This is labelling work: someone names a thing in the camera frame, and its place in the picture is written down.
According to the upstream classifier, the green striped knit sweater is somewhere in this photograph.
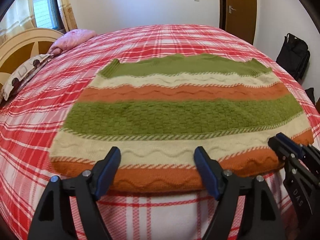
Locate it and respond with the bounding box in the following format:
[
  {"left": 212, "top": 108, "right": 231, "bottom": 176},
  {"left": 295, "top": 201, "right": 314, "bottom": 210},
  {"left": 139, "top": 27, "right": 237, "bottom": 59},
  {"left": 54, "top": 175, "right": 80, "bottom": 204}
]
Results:
[{"left": 49, "top": 54, "right": 314, "bottom": 192}]

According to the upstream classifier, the black bag on floor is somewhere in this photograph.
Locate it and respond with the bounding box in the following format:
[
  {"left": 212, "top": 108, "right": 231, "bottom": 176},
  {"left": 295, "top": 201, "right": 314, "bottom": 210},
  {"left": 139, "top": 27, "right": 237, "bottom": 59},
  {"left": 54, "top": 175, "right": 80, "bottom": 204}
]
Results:
[{"left": 305, "top": 87, "right": 316, "bottom": 105}]

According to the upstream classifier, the black folded trolley bag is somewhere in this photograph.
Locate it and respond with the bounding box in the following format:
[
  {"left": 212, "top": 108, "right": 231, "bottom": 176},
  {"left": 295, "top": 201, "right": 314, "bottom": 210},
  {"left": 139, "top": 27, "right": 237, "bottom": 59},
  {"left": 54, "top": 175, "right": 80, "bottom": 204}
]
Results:
[{"left": 276, "top": 33, "right": 310, "bottom": 81}]

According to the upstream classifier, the white brown patterned pillow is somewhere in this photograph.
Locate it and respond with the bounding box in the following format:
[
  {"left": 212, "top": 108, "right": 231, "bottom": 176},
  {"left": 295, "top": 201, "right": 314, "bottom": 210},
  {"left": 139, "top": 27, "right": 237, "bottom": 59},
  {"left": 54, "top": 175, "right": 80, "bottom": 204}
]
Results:
[{"left": 1, "top": 54, "right": 53, "bottom": 102}]

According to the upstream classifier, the red plaid bed sheet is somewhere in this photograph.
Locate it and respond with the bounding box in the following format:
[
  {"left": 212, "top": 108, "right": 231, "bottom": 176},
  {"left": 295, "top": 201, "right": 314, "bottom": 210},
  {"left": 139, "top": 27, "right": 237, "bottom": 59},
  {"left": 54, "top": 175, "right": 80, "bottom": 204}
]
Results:
[{"left": 1, "top": 24, "right": 319, "bottom": 239}]

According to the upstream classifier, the brown wooden door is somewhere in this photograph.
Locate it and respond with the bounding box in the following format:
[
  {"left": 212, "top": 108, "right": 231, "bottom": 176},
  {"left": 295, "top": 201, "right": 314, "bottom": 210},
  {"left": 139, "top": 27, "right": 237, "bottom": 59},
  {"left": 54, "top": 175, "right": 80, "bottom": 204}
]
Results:
[{"left": 219, "top": 0, "right": 257, "bottom": 44}]

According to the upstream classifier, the cream wooden headboard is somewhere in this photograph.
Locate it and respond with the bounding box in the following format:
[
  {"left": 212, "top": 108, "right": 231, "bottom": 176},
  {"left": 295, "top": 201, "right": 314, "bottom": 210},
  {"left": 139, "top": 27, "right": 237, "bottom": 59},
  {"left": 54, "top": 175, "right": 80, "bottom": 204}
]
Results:
[{"left": 1, "top": 28, "right": 63, "bottom": 86}]

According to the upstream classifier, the pink pillow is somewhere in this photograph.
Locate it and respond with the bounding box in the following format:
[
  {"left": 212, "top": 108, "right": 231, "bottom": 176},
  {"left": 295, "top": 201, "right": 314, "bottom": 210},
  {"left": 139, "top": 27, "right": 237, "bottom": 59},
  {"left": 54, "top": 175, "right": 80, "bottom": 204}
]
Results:
[{"left": 47, "top": 29, "right": 97, "bottom": 56}]

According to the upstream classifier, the beige patterned curtain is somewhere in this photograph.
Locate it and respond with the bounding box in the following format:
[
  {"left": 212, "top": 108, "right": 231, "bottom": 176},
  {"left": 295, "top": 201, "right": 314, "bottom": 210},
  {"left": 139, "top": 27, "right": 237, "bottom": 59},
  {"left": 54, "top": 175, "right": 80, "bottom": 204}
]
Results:
[{"left": 0, "top": 0, "right": 36, "bottom": 44}]

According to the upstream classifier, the window with dark frame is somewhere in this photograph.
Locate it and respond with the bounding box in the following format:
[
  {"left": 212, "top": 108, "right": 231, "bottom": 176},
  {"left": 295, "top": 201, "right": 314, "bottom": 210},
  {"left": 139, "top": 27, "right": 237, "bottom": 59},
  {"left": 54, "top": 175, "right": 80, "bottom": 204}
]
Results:
[{"left": 33, "top": 0, "right": 65, "bottom": 33}]

